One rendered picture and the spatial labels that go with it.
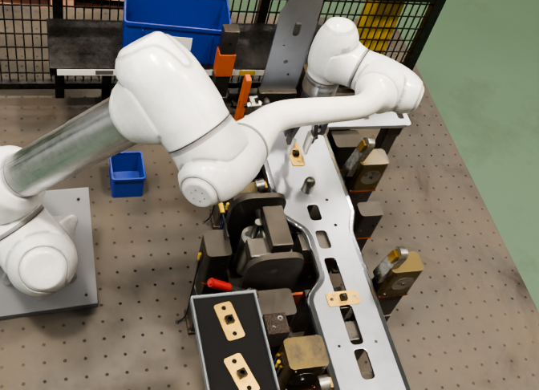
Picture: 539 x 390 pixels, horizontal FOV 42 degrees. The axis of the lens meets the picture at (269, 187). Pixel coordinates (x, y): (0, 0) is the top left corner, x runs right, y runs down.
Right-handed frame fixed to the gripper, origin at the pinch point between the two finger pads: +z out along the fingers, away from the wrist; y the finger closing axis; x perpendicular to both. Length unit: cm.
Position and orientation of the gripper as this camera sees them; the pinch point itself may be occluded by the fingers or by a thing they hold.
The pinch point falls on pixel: (299, 143)
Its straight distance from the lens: 194.6
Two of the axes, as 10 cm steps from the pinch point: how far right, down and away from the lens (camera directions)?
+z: -2.1, 6.2, 7.5
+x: -2.3, -7.8, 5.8
